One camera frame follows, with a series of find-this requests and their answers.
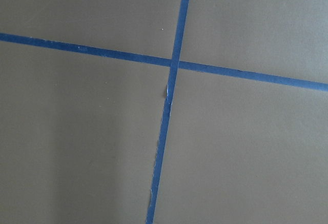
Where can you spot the blue tape line centre vertical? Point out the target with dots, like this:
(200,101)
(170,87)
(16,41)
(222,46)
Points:
(174,64)

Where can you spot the blue tape line lower horizontal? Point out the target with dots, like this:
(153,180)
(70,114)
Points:
(261,77)

